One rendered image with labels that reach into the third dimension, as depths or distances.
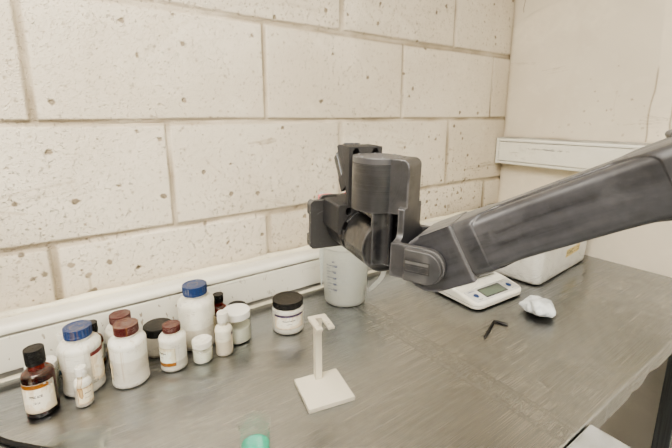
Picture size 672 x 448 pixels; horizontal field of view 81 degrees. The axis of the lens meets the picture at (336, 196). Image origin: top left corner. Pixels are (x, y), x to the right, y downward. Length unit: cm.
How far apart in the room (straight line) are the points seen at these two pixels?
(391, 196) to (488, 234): 10
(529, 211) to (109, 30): 78
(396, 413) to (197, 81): 74
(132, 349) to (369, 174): 54
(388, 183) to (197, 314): 54
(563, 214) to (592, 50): 120
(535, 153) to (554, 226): 118
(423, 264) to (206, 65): 69
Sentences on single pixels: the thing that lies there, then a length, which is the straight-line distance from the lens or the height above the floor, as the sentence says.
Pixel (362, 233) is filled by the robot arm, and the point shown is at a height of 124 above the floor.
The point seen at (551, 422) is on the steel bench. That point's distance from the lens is 77.
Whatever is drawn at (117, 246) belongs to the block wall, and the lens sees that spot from 92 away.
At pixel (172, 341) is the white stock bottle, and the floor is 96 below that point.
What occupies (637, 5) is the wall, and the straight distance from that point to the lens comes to 153.
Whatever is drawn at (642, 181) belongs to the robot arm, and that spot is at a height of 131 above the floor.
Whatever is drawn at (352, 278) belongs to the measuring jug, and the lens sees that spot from 96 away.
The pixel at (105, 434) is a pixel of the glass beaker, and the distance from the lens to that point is 49.
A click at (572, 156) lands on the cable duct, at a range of 150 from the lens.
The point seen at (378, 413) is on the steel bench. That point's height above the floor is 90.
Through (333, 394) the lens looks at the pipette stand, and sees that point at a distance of 73.
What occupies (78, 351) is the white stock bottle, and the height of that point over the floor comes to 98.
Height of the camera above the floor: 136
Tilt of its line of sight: 12 degrees down
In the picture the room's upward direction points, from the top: straight up
